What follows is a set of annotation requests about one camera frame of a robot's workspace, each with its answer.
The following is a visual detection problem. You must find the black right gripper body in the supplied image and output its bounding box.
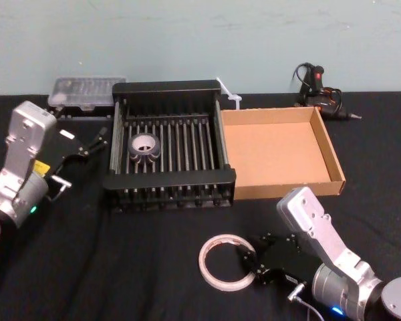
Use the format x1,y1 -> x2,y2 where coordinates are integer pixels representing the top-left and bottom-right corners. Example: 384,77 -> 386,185
257,235 -> 319,288

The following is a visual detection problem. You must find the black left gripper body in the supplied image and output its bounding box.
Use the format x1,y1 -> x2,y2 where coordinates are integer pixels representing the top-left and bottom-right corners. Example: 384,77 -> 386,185
33,128 -> 88,182

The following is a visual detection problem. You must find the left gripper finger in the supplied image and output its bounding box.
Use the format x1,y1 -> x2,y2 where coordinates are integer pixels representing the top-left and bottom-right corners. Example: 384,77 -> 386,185
88,126 -> 108,148
78,139 -> 109,158

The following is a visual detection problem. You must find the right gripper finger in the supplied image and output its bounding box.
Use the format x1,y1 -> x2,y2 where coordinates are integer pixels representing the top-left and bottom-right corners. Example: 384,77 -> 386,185
248,233 -> 279,255
236,246 -> 272,286

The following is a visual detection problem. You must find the white tape roll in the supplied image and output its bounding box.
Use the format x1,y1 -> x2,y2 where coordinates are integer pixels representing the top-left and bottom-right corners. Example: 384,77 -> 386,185
198,233 -> 257,292

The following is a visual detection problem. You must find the silver tape roll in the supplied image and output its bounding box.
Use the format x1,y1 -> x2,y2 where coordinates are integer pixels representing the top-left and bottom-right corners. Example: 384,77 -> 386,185
126,132 -> 162,166

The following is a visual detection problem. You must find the clear plastic case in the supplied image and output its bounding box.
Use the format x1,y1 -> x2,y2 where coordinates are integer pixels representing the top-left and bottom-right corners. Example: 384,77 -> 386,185
48,76 -> 128,120

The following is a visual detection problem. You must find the black rack with steel bars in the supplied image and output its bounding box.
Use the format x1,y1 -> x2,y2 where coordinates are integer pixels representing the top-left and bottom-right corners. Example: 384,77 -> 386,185
102,79 -> 237,213

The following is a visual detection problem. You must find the shallow brown cardboard tray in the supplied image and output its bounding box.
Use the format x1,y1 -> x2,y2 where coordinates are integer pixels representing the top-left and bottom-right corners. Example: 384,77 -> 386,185
219,106 -> 347,201

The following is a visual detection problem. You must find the black table cloth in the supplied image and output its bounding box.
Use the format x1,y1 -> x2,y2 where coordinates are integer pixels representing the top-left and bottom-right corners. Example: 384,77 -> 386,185
0,90 -> 401,321

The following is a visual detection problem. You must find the small white plastic piece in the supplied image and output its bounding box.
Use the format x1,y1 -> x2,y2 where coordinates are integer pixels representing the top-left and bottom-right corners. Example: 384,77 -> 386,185
216,76 -> 243,110

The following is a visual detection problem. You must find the plain pale wall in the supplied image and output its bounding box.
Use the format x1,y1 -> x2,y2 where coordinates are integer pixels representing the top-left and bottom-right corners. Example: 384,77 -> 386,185
0,0 -> 401,97

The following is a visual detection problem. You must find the black corded tool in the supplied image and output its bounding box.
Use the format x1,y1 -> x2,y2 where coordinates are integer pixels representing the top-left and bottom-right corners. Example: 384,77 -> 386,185
293,62 -> 362,121

